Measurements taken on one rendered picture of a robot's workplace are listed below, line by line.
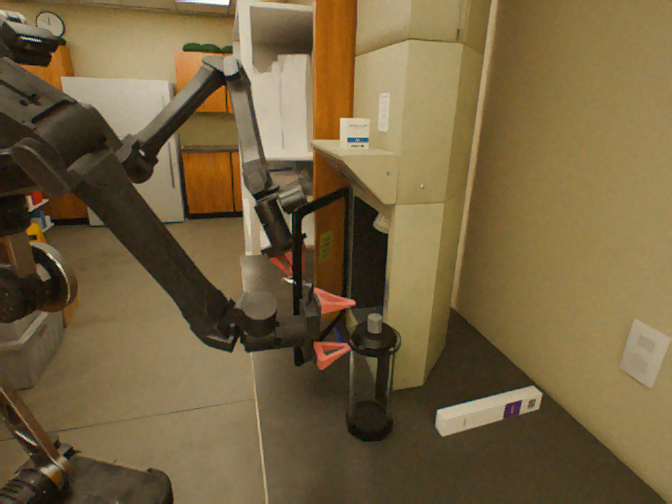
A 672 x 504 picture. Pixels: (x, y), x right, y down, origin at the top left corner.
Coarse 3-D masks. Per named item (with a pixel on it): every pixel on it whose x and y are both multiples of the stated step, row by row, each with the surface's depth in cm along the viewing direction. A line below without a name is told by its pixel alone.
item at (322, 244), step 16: (320, 208) 94; (336, 208) 103; (304, 224) 88; (320, 224) 96; (336, 224) 105; (304, 240) 89; (320, 240) 97; (336, 240) 107; (304, 256) 90; (320, 256) 99; (336, 256) 109; (304, 272) 92; (320, 272) 100; (336, 272) 111; (320, 288) 102; (336, 288) 113
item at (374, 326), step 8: (368, 320) 78; (376, 320) 77; (360, 328) 79; (368, 328) 78; (376, 328) 77; (384, 328) 80; (352, 336) 79; (360, 336) 77; (368, 336) 77; (376, 336) 77; (384, 336) 77; (392, 336) 77; (360, 344) 76; (368, 344) 76; (376, 344) 75; (384, 344) 76; (392, 344) 76
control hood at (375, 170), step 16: (320, 144) 93; (336, 144) 93; (336, 160) 84; (352, 160) 75; (368, 160) 76; (384, 160) 77; (352, 176) 85; (368, 176) 77; (384, 176) 78; (368, 192) 85; (384, 192) 79
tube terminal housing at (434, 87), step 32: (384, 64) 81; (416, 64) 72; (448, 64) 74; (480, 64) 88; (416, 96) 74; (448, 96) 76; (416, 128) 76; (448, 128) 78; (416, 160) 79; (448, 160) 80; (416, 192) 81; (448, 192) 85; (352, 224) 111; (416, 224) 84; (448, 224) 90; (416, 256) 86; (448, 256) 97; (416, 288) 89; (448, 288) 104; (352, 320) 118; (384, 320) 92; (416, 320) 92; (416, 352) 96; (416, 384) 99
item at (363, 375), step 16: (400, 336) 80; (352, 352) 79; (352, 368) 80; (368, 368) 77; (384, 368) 77; (352, 384) 81; (368, 384) 78; (384, 384) 79; (352, 400) 82; (368, 400) 79; (384, 400) 80; (352, 416) 83; (368, 416) 81; (384, 416) 82
